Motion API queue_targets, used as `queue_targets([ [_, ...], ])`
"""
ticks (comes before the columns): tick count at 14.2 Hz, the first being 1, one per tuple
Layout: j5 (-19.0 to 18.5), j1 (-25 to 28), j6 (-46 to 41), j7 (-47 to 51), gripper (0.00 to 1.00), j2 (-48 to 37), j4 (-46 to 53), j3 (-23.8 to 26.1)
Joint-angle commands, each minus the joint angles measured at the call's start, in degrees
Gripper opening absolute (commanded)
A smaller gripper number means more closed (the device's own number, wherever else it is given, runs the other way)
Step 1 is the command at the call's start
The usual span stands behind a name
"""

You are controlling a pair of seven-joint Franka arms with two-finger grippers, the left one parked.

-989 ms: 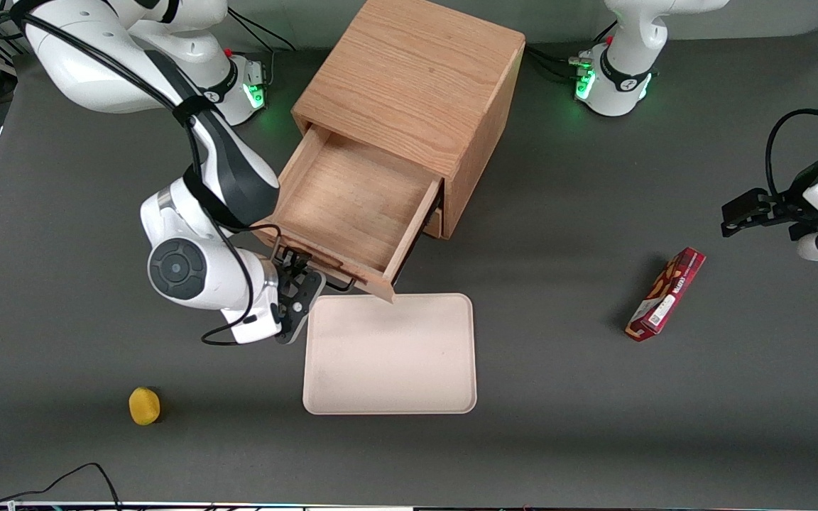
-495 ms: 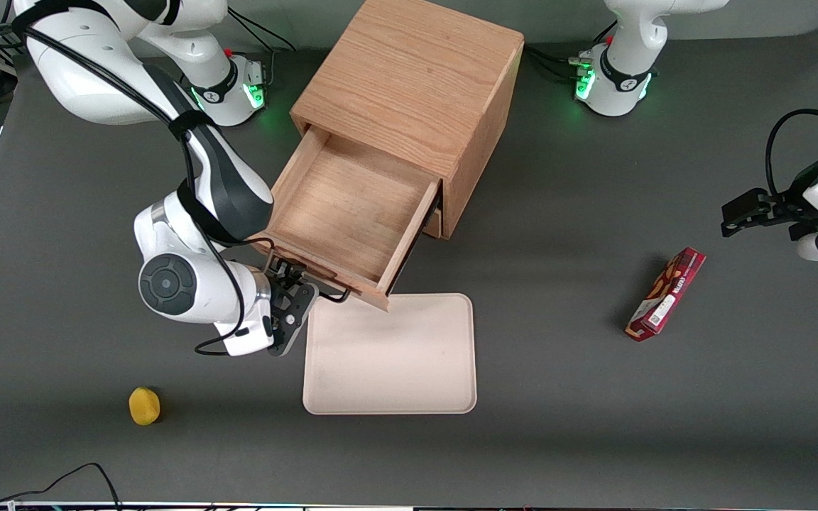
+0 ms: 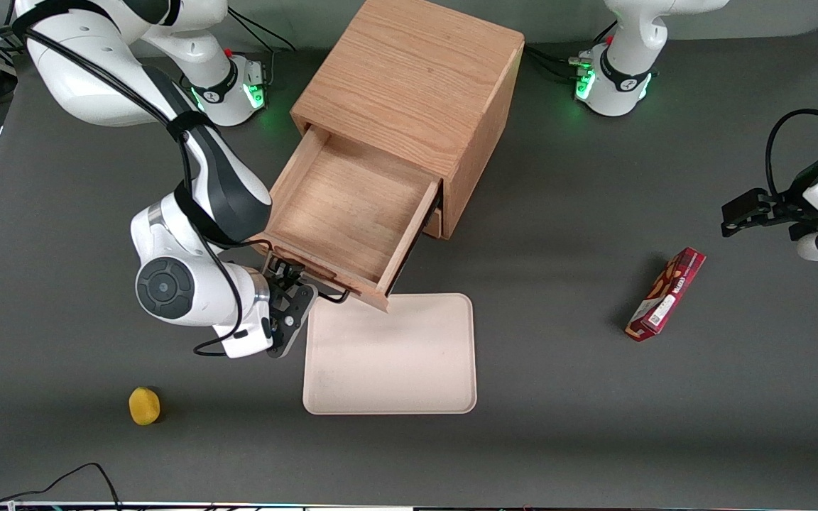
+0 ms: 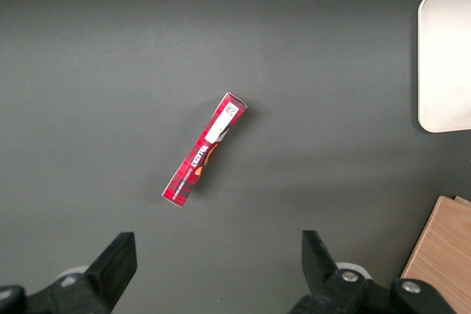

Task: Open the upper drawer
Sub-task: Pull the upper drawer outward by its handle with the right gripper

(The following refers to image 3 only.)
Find black left base cables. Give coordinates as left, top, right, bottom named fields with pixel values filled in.
left=525, top=43, right=594, bottom=82

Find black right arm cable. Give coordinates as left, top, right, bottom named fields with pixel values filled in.
left=0, top=0, right=271, bottom=358

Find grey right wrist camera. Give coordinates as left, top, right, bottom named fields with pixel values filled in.
left=267, top=282, right=319, bottom=359

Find red snack box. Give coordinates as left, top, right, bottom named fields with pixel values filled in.
left=626, top=247, right=707, bottom=343

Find black right base cables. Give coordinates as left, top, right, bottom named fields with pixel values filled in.
left=227, top=7, right=296, bottom=52

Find black base cables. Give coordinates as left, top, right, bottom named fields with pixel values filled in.
left=525, top=43, right=594, bottom=82
left=227, top=7, right=296, bottom=52

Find thin black table cable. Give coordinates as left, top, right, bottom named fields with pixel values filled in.
left=0, top=463, right=122, bottom=511

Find wooden drawer cabinet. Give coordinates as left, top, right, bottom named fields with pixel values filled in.
left=290, top=0, right=525, bottom=241

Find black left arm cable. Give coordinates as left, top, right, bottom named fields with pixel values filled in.
left=766, top=109, right=818, bottom=199

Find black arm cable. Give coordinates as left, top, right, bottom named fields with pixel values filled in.
left=766, top=109, right=818, bottom=199
left=0, top=0, right=271, bottom=358

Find yellow round sponge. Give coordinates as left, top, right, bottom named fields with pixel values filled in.
left=129, top=386, right=162, bottom=427

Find beige plastic tray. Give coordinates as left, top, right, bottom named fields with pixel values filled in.
left=302, top=293, right=478, bottom=416

